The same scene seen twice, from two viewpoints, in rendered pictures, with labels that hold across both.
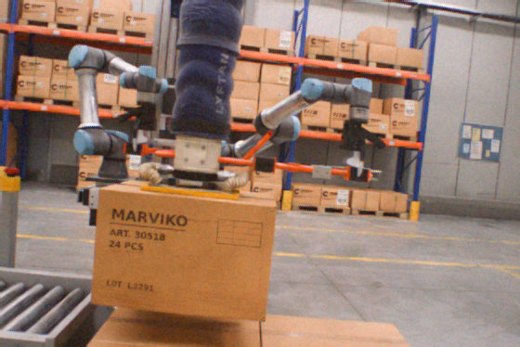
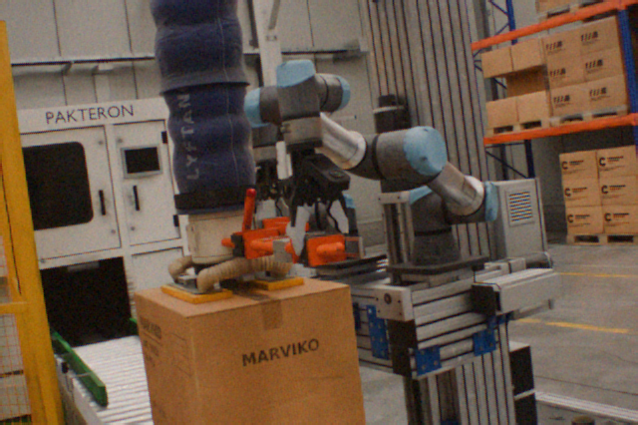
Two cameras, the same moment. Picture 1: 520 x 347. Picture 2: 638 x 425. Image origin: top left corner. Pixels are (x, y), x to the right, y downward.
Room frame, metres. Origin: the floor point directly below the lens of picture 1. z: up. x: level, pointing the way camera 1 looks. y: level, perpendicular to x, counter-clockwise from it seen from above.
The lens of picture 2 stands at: (1.17, -1.64, 1.33)
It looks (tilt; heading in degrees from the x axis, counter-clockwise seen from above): 3 degrees down; 67
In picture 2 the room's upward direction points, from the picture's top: 8 degrees counter-clockwise
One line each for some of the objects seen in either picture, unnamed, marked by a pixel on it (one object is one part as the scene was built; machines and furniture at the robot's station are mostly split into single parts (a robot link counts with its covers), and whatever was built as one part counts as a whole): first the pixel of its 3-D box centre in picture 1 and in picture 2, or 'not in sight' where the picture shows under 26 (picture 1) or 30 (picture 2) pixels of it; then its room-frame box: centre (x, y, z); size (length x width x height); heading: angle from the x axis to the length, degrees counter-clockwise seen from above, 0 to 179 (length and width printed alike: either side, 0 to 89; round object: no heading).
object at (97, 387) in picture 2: not in sight; (67, 362); (1.39, 2.14, 0.60); 1.60 x 0.10 x 0.09; 92
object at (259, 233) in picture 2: (264, 164); (255, 242); (1.72, 0.00, 1.20); 0.10 x 0.08 x 0.06; 1
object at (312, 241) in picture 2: (357, 173); (317, 248); (1.73, -0.35, 1.20); 0.08 x 0.07 x 0.05; 91
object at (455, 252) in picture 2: not in sight; (434, 244); (2.37, 0.26, 1.09); 0.15 x 0.15 x 0.10
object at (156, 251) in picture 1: (190, 243); (240, 362); (1.72, 0.25, 0.88); 0.60 x 0.40 x 0.40; 91
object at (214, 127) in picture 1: (201, 126); (218, 197); (1.72, 0.25, 1.32); 0.23 x 0.23 x 0.04
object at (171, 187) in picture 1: (191, 187); (193, 285); (1.62, 0.25, 1.10); 0.34 x 0.10 x 0.05; 91
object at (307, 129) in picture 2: (358, 114); (301, 132); (1.73, -0.34, 1.42); 0.08 x 0.08 x 0.05
